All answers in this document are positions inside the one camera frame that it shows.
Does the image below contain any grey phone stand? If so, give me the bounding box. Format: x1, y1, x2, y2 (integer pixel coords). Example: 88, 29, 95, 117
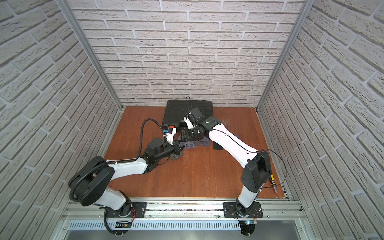
184, 142, 193, 149
190, 141, 200, 148

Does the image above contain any dark grey stand wooden base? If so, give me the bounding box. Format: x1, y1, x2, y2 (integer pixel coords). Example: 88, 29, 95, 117
170, 153, 183, 160

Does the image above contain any purple-grey phone stand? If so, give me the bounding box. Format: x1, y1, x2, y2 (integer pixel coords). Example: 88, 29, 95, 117
199, 137, 210, 147

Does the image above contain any black phone stand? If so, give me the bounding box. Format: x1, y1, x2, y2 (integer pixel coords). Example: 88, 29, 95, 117
213, 142, 224, 151

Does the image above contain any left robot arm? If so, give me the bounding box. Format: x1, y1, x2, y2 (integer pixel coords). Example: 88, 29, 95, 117
69, 138, 185, 211

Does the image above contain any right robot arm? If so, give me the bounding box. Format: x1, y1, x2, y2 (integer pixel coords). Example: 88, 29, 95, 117
181, 116, 272, 209

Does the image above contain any black plastic tool case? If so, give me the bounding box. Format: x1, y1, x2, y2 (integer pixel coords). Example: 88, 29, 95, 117
162, 100, 213, 131

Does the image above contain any yellow black screwdriver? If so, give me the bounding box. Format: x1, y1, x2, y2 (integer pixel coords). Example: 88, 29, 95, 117
270, 174, 277, 193

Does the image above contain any right corner aluminium profile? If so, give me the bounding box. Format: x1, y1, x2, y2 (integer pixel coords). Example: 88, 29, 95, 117
255, 0, 315, 111

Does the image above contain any corner aluminium profile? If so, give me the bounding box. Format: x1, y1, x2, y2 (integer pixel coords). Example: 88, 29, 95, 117
255, 0, 315, 111
57, 0, 124, 112

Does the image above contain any left corner aluminium profile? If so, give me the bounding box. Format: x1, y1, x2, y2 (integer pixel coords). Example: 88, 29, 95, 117
57, 0, 124, 112

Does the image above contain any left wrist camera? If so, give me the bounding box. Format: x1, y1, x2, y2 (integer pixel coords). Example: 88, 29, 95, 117
163, 126, 177, 145

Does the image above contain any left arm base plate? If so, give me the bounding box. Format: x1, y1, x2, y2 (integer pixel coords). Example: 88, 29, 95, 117
105, 202, 147, 219

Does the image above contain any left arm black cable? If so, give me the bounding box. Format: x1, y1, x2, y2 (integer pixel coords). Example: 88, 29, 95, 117
68, 118, 165, 202

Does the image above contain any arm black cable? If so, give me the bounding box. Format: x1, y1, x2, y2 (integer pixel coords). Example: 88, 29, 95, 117
184, 95, 288, 190
68, 118, 165, 202

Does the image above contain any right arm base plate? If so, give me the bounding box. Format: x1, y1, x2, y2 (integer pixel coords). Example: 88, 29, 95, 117
223, 202, 264, 219

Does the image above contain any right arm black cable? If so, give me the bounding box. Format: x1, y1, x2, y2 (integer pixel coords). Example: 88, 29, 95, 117
184, 95, 288, 190

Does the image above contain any aluminium front rail frame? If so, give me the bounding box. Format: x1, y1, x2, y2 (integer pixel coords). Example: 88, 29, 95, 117
53, 196, 316, 240

